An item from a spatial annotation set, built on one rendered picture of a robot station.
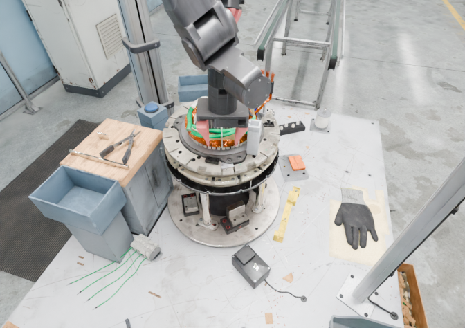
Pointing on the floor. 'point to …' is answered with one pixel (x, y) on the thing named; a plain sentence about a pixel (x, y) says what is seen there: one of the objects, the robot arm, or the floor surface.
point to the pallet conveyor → (335, 15)
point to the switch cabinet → (78, 32)
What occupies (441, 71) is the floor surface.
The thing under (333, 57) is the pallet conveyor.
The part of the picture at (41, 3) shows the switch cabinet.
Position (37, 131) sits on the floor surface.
